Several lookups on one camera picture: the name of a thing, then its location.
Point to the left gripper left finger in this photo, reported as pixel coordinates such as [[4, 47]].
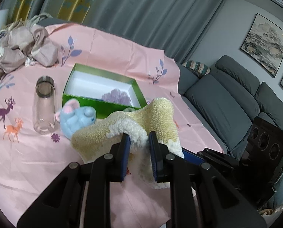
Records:
[[120, 152]]

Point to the pink deer print tablecloth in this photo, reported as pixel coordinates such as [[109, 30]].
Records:
[[30, 161]]

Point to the purple fluffy cloth in box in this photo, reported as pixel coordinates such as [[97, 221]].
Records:
[[117, 96]]

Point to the cream knitted fluffy cloth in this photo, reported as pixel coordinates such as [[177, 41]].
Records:
[[97, 139]]

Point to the yellow patterned curtain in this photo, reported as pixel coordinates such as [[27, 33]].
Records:
[[72, 0]]

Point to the crumpled beige cloth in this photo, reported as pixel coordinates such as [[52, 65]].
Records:
[[26, 43]]

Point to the framed landscape painting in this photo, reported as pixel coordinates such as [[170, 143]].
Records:
[[264, 44]]

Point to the grey curtain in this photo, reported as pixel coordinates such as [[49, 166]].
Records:
[[175, 26]]

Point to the clear glass bottle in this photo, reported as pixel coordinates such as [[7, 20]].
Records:
[[44, 106]]

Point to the patterned throw pillow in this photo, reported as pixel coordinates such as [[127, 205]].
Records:
[[200, 69]]

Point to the green cardboard box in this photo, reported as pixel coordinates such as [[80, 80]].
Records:
[[87, 84]]

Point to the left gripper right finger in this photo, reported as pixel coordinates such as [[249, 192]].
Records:
[[158, 152]]

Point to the grey sofa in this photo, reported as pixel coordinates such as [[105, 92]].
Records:
[[226, 101]]

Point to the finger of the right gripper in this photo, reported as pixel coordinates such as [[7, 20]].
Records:
[[192, 157]]

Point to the blue plush mouse toy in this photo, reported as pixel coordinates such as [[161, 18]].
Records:
[[72, 117]]

